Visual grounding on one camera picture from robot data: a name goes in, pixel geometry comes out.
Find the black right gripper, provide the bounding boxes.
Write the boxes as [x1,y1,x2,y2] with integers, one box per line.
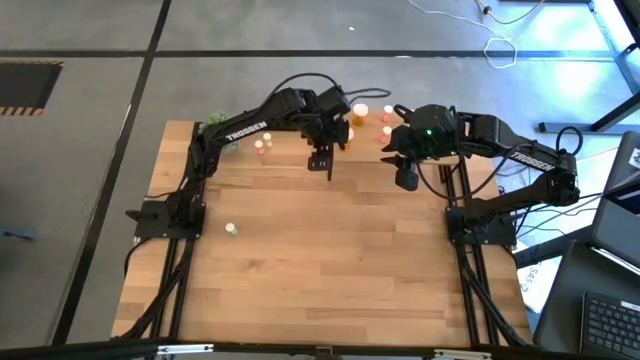
[379,103,459,169]

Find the green plant in white pot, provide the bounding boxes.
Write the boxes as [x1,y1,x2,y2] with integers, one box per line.
[198,111,242,154]

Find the black desk leg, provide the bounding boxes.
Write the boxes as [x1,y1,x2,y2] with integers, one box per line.
[513,224,596,270]

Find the white paper sheet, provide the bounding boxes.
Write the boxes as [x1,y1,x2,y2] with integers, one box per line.
[514,239,561,315]

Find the dark laptop with keyboard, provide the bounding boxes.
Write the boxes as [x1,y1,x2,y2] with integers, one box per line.
[531,238,640,360]

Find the grey laptop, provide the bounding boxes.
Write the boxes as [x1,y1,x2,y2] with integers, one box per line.
[591,130,640,274]

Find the dark hatch with hazard stripes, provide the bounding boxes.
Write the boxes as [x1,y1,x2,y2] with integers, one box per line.
[0,60,65,118]

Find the grey floor object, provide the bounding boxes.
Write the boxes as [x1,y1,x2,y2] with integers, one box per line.
[0,219,40,244]

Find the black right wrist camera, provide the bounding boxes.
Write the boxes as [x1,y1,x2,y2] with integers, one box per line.
[394,164,420,192]

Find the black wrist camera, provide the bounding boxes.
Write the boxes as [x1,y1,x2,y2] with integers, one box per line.
[307,149,335,174]
[394,164,420,192]

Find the wooden shelf black frame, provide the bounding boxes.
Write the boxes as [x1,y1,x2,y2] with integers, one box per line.
[327,101,471,182]

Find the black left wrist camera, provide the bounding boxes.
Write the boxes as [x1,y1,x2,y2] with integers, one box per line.
[307,149,335,174]

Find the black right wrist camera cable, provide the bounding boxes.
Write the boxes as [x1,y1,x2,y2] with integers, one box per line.
[412,144,521,202]

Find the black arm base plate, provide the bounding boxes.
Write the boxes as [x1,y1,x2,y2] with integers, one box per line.
[445,205,519,247]
[124,198,207,240]

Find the black aluminium frame rail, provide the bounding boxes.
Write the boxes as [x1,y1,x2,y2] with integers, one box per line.
[169,149,211,342]
[148,169,194,341]
[439,164,484,347]
[0,337,536,360]
[472,243,502,347]

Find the white floor cable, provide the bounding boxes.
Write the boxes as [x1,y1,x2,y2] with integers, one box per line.
[405,0,518,70]

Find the black desk leg frame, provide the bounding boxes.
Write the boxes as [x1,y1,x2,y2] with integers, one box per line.
[537,42,640,135]

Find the orange floor cable black plug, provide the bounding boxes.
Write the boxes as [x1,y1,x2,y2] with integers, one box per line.
[473,0,547,25]

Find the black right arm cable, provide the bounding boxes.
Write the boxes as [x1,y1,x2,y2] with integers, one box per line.
[555,125,585,156]

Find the black diagonal frame brace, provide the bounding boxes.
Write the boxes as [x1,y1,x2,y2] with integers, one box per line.
[462,259,532,347]
[119,259,189,341]

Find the silver aluminium bracket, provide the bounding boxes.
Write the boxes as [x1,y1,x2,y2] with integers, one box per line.
[433,348,492,360]
[157,343,215,355]

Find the black power cable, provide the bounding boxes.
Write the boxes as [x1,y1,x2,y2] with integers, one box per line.
[574,191,609,207]

